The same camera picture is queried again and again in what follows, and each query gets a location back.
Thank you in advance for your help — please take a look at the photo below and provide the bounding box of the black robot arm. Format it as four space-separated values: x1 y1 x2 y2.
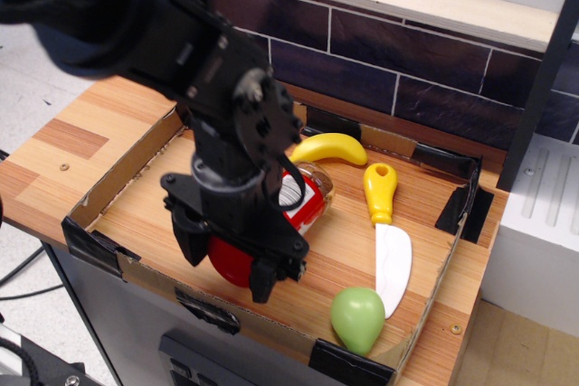
1 0 308 303

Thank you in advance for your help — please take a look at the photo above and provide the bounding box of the black floor cable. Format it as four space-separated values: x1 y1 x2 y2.
0 243 64 301

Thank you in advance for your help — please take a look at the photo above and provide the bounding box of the green toy pear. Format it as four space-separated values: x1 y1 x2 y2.
330 287 385 356

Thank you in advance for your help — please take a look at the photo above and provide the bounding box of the yellow toy banana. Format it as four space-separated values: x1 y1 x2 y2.
289 133 368 165

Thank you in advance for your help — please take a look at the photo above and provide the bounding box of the dark brick-pattern back panel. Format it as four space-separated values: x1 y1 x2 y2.
198 0 579 152

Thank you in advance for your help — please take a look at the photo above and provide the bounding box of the red-lidded basil spice bottle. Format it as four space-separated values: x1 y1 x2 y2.
208 161 335 288

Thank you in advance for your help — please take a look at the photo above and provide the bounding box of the black vertical post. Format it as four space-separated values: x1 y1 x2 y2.
496 0 578 193

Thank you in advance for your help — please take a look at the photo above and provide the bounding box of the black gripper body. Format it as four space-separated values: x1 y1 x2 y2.
161 168 309 281

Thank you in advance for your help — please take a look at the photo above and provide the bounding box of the black metal bracket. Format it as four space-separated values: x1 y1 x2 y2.
1 324 99 385

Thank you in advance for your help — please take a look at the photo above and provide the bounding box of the yellow-handled white toy knife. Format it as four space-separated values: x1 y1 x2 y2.
363 163 413 319

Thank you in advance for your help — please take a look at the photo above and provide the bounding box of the cardboard fence with black tape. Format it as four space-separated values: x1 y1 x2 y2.
59 105 505 385

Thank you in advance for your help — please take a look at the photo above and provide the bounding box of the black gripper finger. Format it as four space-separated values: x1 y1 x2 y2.
172 213 211 267
250 259 279 304

